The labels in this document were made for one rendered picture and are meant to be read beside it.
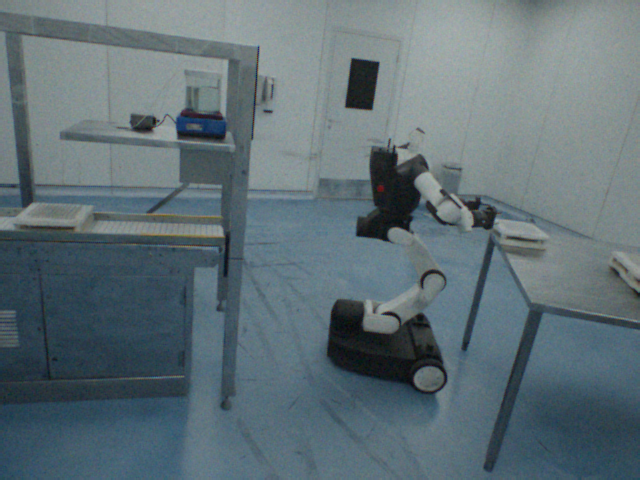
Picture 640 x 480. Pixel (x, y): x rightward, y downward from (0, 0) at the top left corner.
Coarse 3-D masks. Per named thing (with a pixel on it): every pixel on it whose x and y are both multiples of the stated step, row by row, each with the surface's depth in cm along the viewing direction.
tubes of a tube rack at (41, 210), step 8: (40, 208) 194; (48, 208) 195; (56, 208) 197; (64, 208) 197; (72, 208) 199; (80, 208) 202; (32, 216) 185; (40, 216) 186; (48, 216) 187; (56, 216) 187; (64, 216) 190; (72, 216) 189
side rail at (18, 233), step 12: (96, 240) 188; (108, 240) 189; (120, 240) 190; (132, 240) 191; (144, 240) 193; (156, 240) 194; (168, 240) 195; (180, 240) 196; (192, 240) 197; (204, 240) 198; (216, 240) 199
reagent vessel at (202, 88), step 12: (192, 72) 184; (204, 72) 184; (216, 72) 187; (192, 84) 186; (204, 84) 186; (216, 84) 189; (192, 96) 188; (204, 96) 188; (216, 96) 191; (192, 108) 189; (204, 108) 189; (216, 108) 193
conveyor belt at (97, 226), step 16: (0, 224) 194; (96, 224) 207; (112, 224) 209; (128, 224) 211; (144, 224) 214; (160, 224) 216; (176, 224) 219; (192, 224) 222; (48, 240) 186; (64, 240) 187; (80, 240) 188
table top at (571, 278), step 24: (552, 240) 260; (576, 240) 266; (528, 264) 217; (552, 264) 222; (576, 264) 226; (600, 264) 230; (528, 288) 190; (552, 288) 193; (576, 288) 196; (600, 288) 199; (624, 288) 203; (552, 312) 177; (576, 312) 176; (600, 312) 176; (624, 312) 178
